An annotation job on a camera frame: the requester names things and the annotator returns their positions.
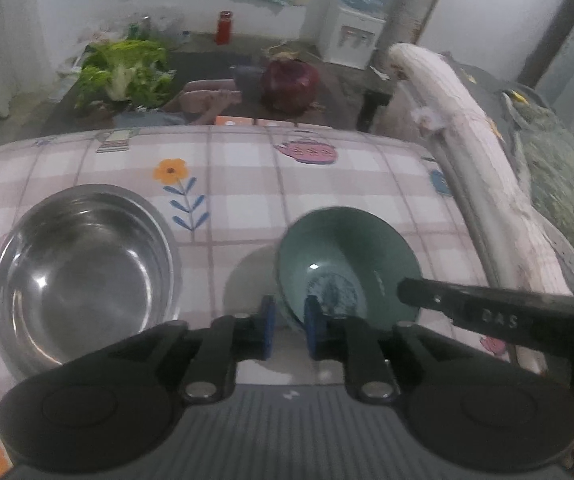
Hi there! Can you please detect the dark low table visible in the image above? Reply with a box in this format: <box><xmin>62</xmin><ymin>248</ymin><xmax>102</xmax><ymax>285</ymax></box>
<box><xmin>42</xmin><ymin>47</ymin><xmax>398</xmax><ymax>136</ymax></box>

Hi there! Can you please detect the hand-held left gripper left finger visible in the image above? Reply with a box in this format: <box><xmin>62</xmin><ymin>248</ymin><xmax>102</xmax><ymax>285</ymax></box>
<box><xmin>134</xmin><ymin>295</ymin><xmax>276</xmax><ymax>406</ymax></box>

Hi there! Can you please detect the stainless steel bowl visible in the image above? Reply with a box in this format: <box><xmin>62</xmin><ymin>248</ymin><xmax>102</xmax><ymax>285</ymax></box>
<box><xmin>0</xmin><ymin>184</ymin><xmax>183</xmax><ymax>381</ymax></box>

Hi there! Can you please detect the green floral pillow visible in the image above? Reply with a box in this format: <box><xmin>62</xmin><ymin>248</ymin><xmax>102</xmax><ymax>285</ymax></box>
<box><xmin>507</xmin><ymin>90</ymin><xmax>574</xmax><ymax>301</ymax></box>

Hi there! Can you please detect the red cabbage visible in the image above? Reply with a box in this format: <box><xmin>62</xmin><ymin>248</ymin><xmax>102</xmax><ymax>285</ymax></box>
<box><xmin>259</xmin><ymin>56</ymin><xmax>320</xmax><ymax>113</ymax></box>

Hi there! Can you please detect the grey sofa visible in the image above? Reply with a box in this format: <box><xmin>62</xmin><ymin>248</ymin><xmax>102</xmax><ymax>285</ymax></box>
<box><xmin>432</xmin><ymin>45</ymin><xmax>574</xmax><ymax>376</ymax></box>

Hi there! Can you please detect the beige upright panel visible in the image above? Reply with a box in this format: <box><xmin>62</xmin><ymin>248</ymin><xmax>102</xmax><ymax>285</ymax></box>
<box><xmin>379</xmin><ymin>0</ymin><xmax>450</xmax><ymax>51</ymax></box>

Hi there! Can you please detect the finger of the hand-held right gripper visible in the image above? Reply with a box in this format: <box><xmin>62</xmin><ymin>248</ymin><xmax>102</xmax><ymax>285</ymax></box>
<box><xmin>397</xmin><ymin>277</ymin><xmax>460</xmax><ymax>328</ymax></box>

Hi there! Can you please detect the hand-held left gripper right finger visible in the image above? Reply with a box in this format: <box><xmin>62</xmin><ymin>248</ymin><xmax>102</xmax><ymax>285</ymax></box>
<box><xmin>303</xmin><ymin>295</ymin><xmax>448</xmax><ymax>406</ymax></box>

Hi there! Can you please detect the green ceramic bowl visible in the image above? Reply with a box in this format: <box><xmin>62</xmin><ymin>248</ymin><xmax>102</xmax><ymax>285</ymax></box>
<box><xmin>274</xmin><ymin>206</ymin><xmax>423</xmax><ymax>336</ymax></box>

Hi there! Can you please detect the white water dispenser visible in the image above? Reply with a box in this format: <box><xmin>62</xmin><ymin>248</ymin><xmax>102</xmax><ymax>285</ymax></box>
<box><xmin>317</xmin><ymin>5</ymin><xmax>388</xmax><ymax>71</ymax></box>

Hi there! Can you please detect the pink cloth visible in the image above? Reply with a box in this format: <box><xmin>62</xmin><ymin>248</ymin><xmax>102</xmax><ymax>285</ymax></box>
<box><xmin>164</xmin><ymin>79</ymin><xmax>243</xmax><ymax>126</ymax></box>

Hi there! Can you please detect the grey blanket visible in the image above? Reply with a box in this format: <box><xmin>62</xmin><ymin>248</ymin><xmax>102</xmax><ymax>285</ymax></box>
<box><xmin>442</xmin><ymin>52</ymin><xmax>558</xmax><ymax>111</ymax></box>

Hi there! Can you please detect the green lettuce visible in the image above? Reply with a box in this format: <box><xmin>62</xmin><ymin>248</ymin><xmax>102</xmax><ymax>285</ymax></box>
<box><xmin>74</xmin><ymin>40</ymin><xmax>178</xmax><ymax>111</ymax></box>

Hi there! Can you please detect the red bottle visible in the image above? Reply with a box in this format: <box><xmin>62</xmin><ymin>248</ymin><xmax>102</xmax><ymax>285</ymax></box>
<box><xmin>216</xmin><ymin>10</ymin><xmax>233</xmax><ymax>46</ymax></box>

